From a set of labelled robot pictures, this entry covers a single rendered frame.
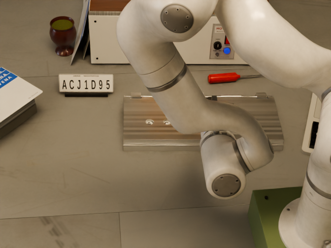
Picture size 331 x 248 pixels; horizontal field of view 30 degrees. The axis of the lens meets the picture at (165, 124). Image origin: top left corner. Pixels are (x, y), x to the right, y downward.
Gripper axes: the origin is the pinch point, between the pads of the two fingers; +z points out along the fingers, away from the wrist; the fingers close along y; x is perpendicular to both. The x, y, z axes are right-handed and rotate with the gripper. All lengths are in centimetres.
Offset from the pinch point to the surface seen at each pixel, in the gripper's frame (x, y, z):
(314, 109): 34.4, 13.6, 22.3
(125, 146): -21.4, 16.2, 6.9
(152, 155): -14.1, 18.4, 5.9
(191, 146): -3.3, 16.4, 7.0
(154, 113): -13.3, 11.7, 16.8
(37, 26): -52, 5, 63
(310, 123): 31.8, 14.8, 16.9
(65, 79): -39, 8, 30
